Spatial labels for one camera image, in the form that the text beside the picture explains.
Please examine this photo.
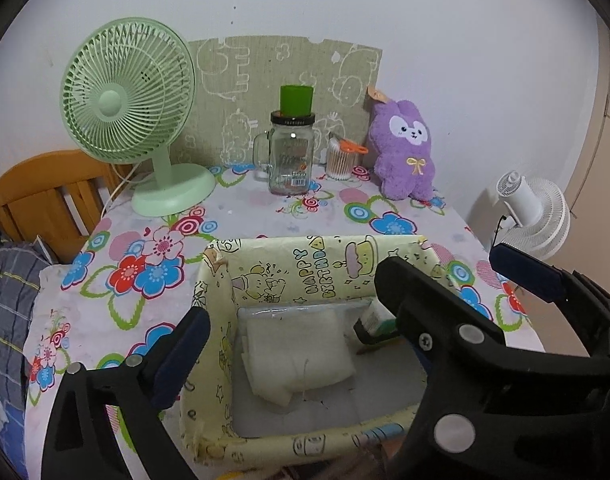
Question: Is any floral tablecloth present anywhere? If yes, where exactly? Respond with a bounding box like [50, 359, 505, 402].
[25, 160, 546, 480]

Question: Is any cotton swab container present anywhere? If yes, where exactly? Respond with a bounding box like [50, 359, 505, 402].
[326, 135, 361, 181]

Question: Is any purple plush toy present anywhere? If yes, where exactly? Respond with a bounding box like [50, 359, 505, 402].
[367, 86, 436, 202]

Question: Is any green desk fan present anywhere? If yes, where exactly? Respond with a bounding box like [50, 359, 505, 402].
[60, 17, 217, 217]

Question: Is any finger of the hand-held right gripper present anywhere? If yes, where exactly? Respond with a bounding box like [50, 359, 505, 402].
[489, 242, 610, 337]
[374, 257, 507, 362]

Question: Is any white fan cable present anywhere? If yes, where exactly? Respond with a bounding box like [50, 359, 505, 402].
[101, 162, 153, 221]

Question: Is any blue plaid blanket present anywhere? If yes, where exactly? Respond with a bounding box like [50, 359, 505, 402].
[0, 220, 53, 461]

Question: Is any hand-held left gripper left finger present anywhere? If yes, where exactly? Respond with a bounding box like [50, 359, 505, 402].
[41, 306, 212, 480]

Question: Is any yellow cartoon print fabric box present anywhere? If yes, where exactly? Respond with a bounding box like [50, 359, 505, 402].
[182, 234, 466, 465]

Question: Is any white standing fan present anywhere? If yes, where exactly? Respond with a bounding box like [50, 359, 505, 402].
[494, 170, 571, 261]

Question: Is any beige cartoon print board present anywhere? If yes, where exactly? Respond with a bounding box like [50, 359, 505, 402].
[177, 35, 384, 181]

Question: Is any glass jar mug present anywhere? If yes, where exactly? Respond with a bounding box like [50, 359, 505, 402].
[253, 109, 317, 197]

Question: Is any wooden bed headboard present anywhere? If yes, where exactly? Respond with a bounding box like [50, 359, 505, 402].
[0, 149, 138, 263]

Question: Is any white folded cloth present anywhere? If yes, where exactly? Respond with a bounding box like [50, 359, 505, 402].
[241, 310, 357, 407]

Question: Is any green plastic cup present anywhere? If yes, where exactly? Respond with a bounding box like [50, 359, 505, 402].
[279, 85, 315, 119]

